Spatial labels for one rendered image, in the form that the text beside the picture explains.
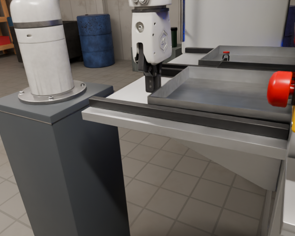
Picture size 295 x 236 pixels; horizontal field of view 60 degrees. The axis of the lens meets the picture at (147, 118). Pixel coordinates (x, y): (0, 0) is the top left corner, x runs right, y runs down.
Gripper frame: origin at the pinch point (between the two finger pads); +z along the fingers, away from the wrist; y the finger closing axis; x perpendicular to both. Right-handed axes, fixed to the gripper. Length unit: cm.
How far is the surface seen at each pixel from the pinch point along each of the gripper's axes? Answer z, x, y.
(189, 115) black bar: 2.5, -11.4, -8.1
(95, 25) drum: 22, 267, 314
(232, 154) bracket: 12.3, -19.0, -2.5
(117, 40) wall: 58, 273, 384
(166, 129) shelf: 4.7, -8.0, -11.0
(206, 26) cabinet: -2, 13, 87
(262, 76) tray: 1.8, -21.0, 19.7
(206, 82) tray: 3.9, -7.6, 16.5
